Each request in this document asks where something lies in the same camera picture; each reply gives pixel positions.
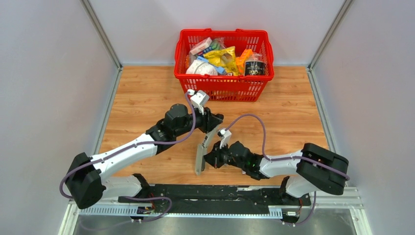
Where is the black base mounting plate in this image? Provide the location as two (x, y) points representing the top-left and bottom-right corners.
(118, 183), (304, 215)

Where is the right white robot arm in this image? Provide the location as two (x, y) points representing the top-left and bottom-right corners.
(204, 141), (349, 205)

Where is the aluminium frame rail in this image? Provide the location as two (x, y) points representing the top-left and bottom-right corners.
(79, 184), (364, 219)

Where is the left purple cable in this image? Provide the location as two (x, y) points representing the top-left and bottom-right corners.
(59, 91), (197, 223)

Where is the white pink box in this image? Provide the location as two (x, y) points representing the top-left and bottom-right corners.
(189, 37), (212, 55)

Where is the grey and black stapler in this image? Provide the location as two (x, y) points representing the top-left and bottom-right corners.
(194, 125), (220, 175)

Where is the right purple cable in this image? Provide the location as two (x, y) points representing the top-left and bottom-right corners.
(224, 114), (351, 226)

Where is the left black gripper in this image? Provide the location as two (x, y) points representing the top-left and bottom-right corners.
(174, 104), (223, 138)

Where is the purple cable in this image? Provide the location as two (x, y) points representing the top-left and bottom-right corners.
(224, 114), (351, 226)
(59, 91), (197, 223)

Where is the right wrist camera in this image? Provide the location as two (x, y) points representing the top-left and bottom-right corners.
(217, 128), (231, 149)

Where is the black can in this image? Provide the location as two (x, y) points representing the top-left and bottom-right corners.
(244, 60), (265, 76)

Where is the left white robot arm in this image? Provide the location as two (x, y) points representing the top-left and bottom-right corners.
(60, 104), (224, 209)

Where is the white round package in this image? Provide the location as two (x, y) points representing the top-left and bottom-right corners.
(185, 59), (218, 75)

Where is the orange package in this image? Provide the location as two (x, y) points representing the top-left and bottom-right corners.
(235, 49), (253, 75)

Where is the red plastic shopping basket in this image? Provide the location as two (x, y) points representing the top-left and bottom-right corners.
(174, 28), (275, 102)

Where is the yellow snack bag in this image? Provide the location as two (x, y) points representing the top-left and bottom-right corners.
(203, 46), (239, 76)

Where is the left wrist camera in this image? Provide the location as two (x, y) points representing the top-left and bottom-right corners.
(187, 89), (209, 115)

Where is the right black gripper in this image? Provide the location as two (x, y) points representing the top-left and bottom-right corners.
(202, 141), (247, 171)

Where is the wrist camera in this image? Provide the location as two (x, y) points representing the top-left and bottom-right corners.
(187, 89), (209, 115)
(217, 128), (231, 149)

